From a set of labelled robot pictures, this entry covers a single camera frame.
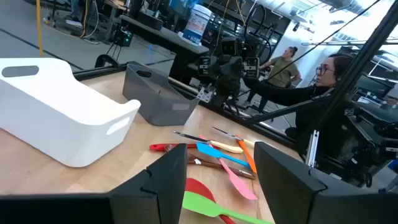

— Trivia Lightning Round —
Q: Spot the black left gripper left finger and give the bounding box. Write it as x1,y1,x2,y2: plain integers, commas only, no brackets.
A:
0,142,189,224

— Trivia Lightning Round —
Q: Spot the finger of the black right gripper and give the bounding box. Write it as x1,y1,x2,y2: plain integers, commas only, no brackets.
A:
230,73,243,96
217,74,230,96

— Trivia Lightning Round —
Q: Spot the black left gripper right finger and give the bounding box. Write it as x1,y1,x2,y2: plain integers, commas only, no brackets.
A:
253,141,398,224

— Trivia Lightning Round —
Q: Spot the pink silicone spatula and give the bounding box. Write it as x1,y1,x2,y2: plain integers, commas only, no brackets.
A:
198,134,259,201

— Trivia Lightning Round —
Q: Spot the green silicone spatula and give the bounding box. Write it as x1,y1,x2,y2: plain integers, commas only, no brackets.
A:
182,190,275,224

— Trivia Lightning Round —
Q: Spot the red silicone spoon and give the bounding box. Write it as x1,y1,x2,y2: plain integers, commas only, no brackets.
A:
185,177,237,224

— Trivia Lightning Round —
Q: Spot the orange silicone spatula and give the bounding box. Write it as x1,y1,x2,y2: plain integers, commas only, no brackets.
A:
235,135,258,174

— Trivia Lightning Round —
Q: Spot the grey translucent plastic bin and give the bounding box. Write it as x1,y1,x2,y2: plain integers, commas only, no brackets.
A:
122,62,200,127

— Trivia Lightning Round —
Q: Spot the blue silicone spatula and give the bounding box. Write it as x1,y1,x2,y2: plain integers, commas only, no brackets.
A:
196,142,251,168

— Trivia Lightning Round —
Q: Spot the blue white wipes tub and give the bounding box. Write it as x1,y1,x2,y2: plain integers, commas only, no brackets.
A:
182,3,213,45

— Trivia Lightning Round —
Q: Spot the person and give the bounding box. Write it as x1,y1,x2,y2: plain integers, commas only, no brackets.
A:
242,52,355,141
63,0,85,28
241,45,302,113

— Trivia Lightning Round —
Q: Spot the grey side desk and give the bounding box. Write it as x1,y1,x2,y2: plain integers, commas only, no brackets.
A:
118,14,210,85

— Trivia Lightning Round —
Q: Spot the black box with green lights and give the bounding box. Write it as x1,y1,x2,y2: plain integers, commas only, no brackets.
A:
113,27,134,48

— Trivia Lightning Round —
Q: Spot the glossy white plastic bin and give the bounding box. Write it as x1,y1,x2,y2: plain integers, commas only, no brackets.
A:
0,57,142,168

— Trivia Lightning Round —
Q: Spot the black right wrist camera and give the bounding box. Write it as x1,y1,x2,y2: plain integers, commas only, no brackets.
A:
220,37,240,58

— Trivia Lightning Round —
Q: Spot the black cable with loop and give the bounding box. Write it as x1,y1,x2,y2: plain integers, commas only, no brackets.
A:
94,54,121,69

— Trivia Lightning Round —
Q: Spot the thick yellow cable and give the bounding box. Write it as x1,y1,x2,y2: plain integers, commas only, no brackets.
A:
34,0,44,58

